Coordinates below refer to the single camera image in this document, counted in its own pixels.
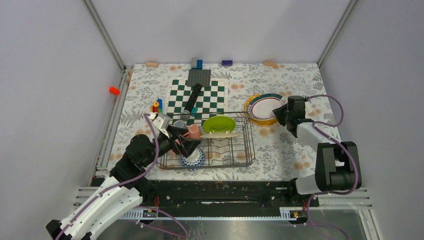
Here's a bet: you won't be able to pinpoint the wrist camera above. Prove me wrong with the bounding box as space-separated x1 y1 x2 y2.
304 101 316 117
148 112 171 138

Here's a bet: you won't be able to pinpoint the right wooden cork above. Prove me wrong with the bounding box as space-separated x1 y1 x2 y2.
263 61 280 69

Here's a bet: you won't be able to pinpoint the green white chessboard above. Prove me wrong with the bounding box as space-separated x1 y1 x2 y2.
165 78 229 125

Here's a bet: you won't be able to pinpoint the white plate green red rim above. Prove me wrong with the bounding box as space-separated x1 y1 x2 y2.
248 93 286 121

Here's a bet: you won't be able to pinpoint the black microphone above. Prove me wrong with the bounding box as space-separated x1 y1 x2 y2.
180 83 203 121

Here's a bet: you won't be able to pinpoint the grey building baseplate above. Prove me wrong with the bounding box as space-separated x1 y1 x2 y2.
186 69 212 87

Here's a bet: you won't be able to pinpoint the grey blue mug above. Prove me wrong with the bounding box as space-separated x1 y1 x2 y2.
172 119 188 129

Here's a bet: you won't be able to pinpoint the lime green plate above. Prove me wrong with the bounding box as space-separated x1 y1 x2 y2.
202 115 236 133

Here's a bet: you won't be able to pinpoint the blue white patterned bowl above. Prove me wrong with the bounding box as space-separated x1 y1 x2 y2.
180 147 206 171

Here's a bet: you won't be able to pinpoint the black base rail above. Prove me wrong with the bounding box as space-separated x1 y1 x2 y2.
130 177 320 218

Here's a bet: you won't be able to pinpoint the grey blue toy bricks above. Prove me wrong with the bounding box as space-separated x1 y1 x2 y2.
190 57 203 70

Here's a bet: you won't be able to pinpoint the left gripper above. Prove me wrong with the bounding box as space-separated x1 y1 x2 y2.
142 125 203 167

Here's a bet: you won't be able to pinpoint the colourful toy block stack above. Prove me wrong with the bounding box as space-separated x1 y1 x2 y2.
150 98 163 113

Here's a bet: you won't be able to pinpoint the small pink mug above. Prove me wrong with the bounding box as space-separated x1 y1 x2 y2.
183 124 203 139

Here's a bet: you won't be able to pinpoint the teal block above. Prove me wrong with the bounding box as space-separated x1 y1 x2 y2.
190 107 198 117

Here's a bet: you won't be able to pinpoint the left wooden cork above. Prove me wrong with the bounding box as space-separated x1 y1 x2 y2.
145 61 159 68

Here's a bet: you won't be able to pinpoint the woven bamboo plate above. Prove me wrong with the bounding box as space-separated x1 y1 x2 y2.
200 131 241 139

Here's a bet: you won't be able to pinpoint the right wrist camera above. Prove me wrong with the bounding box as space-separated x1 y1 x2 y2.
304 101 316 117

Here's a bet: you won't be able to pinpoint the wooden cork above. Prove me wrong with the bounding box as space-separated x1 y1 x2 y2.
263 61 280 69
145 61 159 68

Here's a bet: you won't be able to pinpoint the large pink mug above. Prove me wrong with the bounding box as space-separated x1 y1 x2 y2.
168 139 186 156

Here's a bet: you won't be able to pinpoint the orange cylinder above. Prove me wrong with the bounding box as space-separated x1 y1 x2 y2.
108 86 121 96

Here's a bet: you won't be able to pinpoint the black wire dish rack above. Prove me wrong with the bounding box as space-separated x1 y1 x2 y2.
157 111 255 171

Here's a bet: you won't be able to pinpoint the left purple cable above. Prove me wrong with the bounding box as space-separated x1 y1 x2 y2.
54 113 190 240

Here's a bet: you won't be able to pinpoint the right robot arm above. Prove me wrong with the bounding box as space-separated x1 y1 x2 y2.
272 95 362 206

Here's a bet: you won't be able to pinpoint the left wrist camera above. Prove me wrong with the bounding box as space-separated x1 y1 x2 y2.
148 112 171 138

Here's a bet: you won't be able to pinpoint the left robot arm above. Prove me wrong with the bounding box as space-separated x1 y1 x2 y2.
46 126 201 240

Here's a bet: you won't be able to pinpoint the purple toy brick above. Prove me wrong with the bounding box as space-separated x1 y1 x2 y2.
221 60 233 66

